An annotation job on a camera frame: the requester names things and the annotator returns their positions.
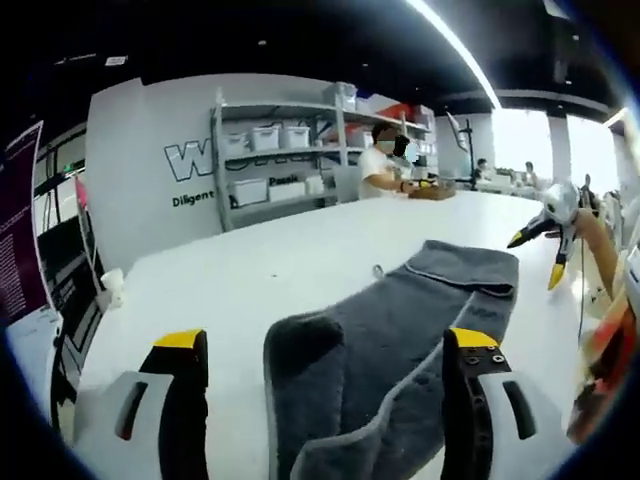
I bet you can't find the grey towel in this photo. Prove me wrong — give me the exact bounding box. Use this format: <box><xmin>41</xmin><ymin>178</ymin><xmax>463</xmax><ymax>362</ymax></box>
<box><xmin>263</xmin><ymin>239</ymin><xmax>520</xmax><ymax>480</ymax></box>

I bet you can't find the white chest device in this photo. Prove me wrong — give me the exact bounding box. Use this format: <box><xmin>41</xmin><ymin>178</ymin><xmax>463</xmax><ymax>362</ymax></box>
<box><xmin>619</xmin><ymin>244</ymin><xmax>640</xmax><ymax>321</ymax></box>

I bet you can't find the black pole stand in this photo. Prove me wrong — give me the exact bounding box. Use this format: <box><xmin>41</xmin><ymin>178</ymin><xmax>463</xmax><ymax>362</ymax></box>
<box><xmin>447</xmin><ymin>112</ymin><xmax>477</xmax><ymax>190</ymax></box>

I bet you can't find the brown wooden box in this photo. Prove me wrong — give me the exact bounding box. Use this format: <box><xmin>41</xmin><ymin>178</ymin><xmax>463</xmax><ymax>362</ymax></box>
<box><xmin>408</xmin><ymin>184</ymin><xmax>458</xmax><ymax>202</ymax></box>

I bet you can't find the person's orange yellow shirt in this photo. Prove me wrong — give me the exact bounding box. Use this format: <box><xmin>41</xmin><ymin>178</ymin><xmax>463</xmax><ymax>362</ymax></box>
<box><xmin>568</xmin><ymin>289</ymin><xmax>640</xmax><ymax>447</ymax></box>

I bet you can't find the white paper cup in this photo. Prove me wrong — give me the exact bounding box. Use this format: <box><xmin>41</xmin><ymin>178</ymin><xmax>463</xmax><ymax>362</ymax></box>
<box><xmin>101</xmin><ymin>268</ymin><xmax>126</xmax><ymax>307</ymax></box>

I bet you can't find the ceiling light strip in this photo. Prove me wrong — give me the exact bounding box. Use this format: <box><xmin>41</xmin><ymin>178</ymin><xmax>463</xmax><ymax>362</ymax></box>
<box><xmin>403</xmin><ymin>0</ymin><xmax>502</xmax><ymax>110</ymax></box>

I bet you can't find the grey metal shelf rack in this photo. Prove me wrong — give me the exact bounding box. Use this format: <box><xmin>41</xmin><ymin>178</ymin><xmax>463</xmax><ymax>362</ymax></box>
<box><xmin>209</xmin><ymin>83</ymin><xmax>437</xmax><ymax>234</ymax></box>

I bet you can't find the pink cloth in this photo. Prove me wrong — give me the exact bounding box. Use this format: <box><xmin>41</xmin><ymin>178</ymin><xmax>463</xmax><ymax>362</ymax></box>
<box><xmin>74</xmin><ymin>174</ymin><xmax>92</xmax><ymax>217</ymax></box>

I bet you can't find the purple screen monitor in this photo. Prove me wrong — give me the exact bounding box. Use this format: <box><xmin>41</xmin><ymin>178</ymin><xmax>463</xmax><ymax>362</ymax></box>
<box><xmin>0</xmin><ymin>119</ymin><xmax>57</xmax><ymax>327</ymax></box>

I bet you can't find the shelving unit with white bins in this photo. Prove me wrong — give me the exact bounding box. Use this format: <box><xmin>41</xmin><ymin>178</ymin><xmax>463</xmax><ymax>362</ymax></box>
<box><xmin>222</xmin><ymin>84</ymin><xmax>435</xmax><ymax>207</ymax></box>

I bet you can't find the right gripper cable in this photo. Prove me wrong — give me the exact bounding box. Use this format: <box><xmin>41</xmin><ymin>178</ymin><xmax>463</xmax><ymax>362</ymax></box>
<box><xmin>576</xmin><ymin>239</ymin><xmax>590</xmax><ymax>347</ymax></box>

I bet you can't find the white desk black frame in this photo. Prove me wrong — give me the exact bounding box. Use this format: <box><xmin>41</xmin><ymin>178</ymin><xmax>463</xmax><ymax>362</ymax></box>
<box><xmin>4</xmin><ymin>209</ymin><xmax>110</xmax><ymax>444</ymax></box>

